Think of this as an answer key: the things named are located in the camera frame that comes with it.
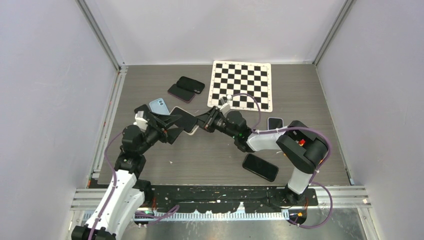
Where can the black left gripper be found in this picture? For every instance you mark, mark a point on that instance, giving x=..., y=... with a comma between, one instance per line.
x=169, y=135

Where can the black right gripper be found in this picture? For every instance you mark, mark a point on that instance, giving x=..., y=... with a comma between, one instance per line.
x=206, y=120

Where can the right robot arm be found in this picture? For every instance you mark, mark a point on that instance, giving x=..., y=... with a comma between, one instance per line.
x=306, y=148

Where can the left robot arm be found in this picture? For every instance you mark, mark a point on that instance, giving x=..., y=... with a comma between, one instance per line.
x=126, y=192

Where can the phone in lilac case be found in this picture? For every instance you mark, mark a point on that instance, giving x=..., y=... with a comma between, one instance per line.
x=274, y=124

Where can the phone in black case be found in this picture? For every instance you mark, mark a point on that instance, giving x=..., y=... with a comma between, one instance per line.
x=260, y=167

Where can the black white chessboard mat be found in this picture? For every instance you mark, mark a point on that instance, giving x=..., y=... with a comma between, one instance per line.
x=235, y=77

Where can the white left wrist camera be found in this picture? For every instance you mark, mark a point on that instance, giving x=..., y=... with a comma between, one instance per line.
x=140, y=121

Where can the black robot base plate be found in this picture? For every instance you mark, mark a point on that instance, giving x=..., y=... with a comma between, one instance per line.
x=163, y=198

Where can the aluminium front rail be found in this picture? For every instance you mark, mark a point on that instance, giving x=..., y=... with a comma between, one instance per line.
x=350, y=197

